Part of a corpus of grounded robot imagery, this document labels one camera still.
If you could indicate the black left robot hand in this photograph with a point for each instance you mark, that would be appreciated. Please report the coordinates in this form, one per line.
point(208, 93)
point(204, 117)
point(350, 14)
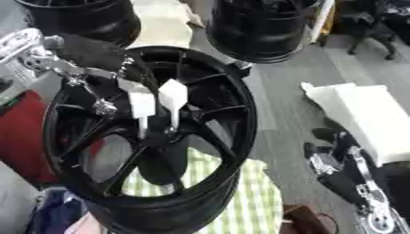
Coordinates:
point(90, 53)

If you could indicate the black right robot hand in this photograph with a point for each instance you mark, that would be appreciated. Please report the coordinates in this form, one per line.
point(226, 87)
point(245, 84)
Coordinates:
point(344, 182)

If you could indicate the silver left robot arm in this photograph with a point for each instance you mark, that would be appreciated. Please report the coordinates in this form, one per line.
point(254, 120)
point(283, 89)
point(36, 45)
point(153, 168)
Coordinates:
point(21, 45)

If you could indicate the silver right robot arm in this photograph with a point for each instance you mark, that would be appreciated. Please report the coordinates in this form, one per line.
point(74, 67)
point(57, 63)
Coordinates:
point(381, 219)

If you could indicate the black wheel rim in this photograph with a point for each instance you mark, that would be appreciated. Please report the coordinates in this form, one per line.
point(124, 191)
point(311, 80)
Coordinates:
point(90, 21)
point(256, 30)

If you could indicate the black spoked wheel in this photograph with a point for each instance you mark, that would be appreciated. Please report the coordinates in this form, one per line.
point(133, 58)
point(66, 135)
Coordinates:
point(160, 210)

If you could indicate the brown bag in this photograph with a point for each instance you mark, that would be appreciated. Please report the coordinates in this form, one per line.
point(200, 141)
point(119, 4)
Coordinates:
point(304, 221)

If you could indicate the white foam sheet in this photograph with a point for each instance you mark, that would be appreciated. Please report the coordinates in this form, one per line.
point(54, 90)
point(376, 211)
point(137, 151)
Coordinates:
point(163, 24)
point(368, 115)

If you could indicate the red fabric item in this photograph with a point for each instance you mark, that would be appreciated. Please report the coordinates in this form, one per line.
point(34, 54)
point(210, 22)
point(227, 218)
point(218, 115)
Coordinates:
point(24, 137)

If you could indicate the black office chair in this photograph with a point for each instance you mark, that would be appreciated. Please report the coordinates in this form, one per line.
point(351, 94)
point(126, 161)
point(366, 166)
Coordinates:
point(373, 24)

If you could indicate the blue bag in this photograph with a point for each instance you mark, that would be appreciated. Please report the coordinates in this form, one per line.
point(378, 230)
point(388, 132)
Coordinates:
point(56, 213)

